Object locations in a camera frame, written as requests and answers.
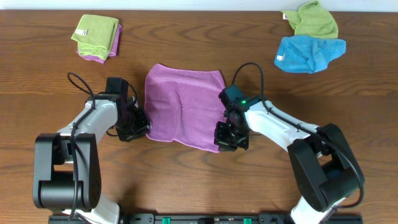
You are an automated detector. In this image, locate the pink microfiber cloth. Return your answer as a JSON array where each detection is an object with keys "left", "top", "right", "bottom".
[{"left": 144, "top": 63, "right": 225, "bottom": 153}]

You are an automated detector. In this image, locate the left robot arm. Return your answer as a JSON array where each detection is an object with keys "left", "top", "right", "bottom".
[{"left": 32, "top": 93, "right": 150, "bottom": 223}]

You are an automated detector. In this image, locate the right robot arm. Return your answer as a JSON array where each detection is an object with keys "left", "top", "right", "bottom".
[{"left": 215, "top": 94, "right": 364, "bottom": 223}]

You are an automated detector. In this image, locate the folded pink cloth under green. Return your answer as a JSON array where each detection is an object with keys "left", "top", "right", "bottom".
[{"left": 76, "top": 25, "right": 123, "bottom": 64}]

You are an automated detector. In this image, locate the crumpled green cloth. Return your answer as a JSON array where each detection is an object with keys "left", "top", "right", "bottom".
[{"left": 282, "top": 1, "right": 338, "bottom": 39}]

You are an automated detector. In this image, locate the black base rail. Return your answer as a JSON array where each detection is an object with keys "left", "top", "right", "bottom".
[{"left": 48, "top": 213, "right": 363, "bottom": 224}]

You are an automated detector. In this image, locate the crumpled blue cloth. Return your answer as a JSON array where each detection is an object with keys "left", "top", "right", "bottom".
[{"left": 274, "top": 35, "right": 346, "bottom": 74}]

